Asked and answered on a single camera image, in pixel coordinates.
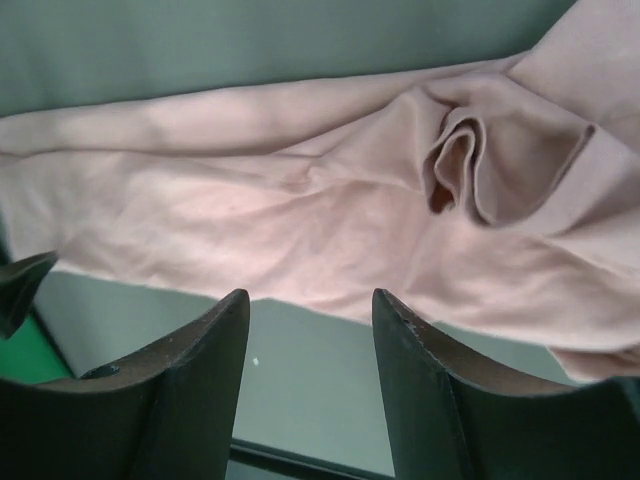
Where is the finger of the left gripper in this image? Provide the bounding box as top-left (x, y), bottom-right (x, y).
top-left (1, 252), bottom-right (58, 339)

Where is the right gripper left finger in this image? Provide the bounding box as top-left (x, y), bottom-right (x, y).
top-left (1, 289), bottom-right (250, 479)

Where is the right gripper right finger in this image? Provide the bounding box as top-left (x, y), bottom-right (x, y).
top-left (372, 289), bottom-right (639, 479)

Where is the pink t shirt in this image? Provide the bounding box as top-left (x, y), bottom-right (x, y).
top-left (1, 1), bottom-right (639, 382)

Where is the green book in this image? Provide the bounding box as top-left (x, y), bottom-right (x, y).
top-left (1, 309), bottom-right (75, 384)

